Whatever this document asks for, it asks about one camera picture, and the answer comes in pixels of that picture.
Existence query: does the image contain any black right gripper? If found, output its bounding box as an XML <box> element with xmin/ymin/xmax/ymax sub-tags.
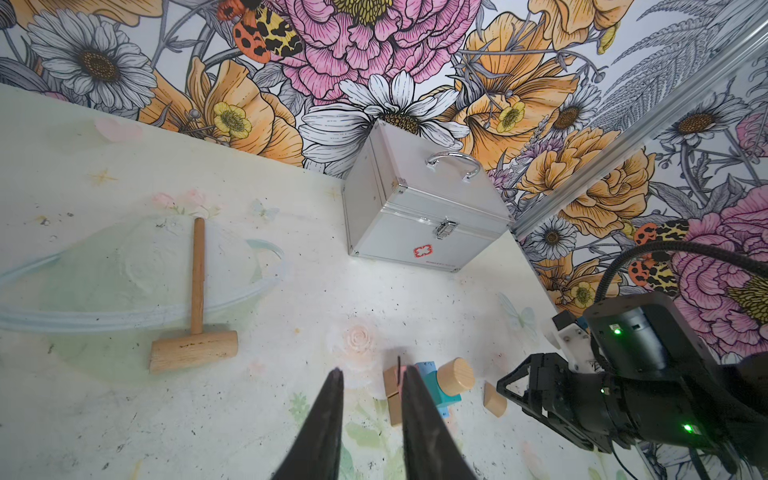
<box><xmin>496</xmin><ymin>353</ymin><xmax>767</xmax><ymax>468</ymax></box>

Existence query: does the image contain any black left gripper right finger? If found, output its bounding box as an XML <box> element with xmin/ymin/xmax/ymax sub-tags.
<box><xmin>401</xmin><ymin>365</ymin><xmax>476</xmax><ymax>480</ymax></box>

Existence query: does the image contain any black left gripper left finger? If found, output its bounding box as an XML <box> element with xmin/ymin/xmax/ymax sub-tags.
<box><xmin>272</xmin><ymin>368</ymin><xmax>344</xmax><ymax>480</ymax></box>

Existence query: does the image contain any quarter round wood block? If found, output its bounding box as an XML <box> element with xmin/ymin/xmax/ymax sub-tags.
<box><xmin>483</xmin><ymin>382</ymin><xmax>508</xmax><ymax>418</ymax></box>

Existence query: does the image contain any natural wood rectangular block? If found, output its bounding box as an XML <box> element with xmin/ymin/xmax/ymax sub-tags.
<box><xmin>387</xmin><ymin>394</ymin><xmax>403</xmax><ymax>426</ymax></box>

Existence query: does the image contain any wood cylinder block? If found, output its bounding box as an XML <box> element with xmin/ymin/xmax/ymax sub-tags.
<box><xmin>437</xmin><ymin>357</ymin><xmax>476</xmax><ymax>397</ymax></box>

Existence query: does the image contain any natural wood arch block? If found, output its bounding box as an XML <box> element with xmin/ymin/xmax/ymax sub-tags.
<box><xmin>383</xmin><ymin>365</ymin><xmax>405</xmax><ymax>398</ymax></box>

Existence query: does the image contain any light blue wood block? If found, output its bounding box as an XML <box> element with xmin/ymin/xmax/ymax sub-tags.
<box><xmin>415</xmin><ymin>361</ymin><xmax>450</xmax><ymax>419</ymax></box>

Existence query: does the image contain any teal wood cube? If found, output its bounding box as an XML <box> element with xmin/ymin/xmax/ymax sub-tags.
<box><xmin>427</xmin><ymin>372</ymin><xmax>462</xmax><ymax>409</ymax></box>

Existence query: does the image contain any silver aluminium first aid case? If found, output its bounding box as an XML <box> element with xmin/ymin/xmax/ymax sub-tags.
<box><xmin>342</xmin><ymin>121</ymin><xmax>511</xmax><ymax>272</ymax></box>

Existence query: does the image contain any clear plastic bowl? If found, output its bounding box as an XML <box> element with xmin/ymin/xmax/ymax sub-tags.
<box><xmin>1</xmin><ymin>215</ymin><xmax>287</xmax><ymax>383</ymax></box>

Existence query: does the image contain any aluminium corner frame post right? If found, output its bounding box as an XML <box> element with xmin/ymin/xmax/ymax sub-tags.
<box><xmin>510</xmin><ymin>17</ymin><xmax>767</xmax><ymax>239</ymax></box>

